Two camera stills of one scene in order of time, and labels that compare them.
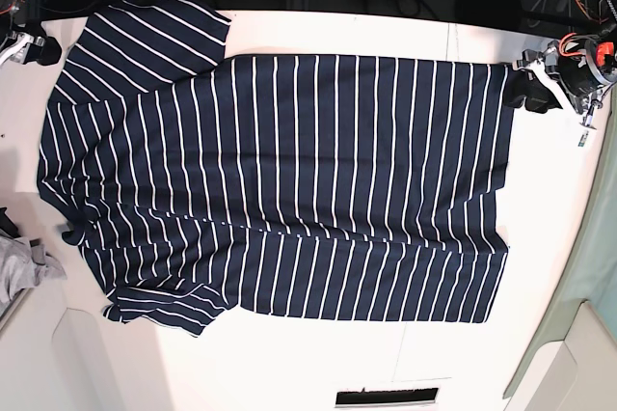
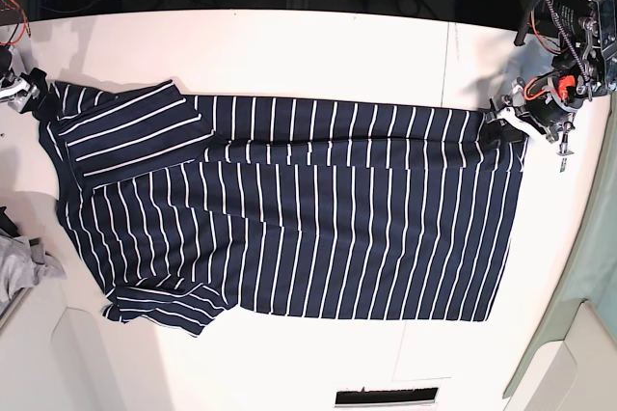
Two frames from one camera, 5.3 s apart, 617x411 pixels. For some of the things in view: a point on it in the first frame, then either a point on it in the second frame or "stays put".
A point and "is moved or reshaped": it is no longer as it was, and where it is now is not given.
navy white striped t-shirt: [335, 185] is moved or reshaped
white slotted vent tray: [385, 397] stays put
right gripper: [581, 63] → [547, 98]
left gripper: [25, 48] → [22, 91]
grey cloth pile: [24, 264] stays put
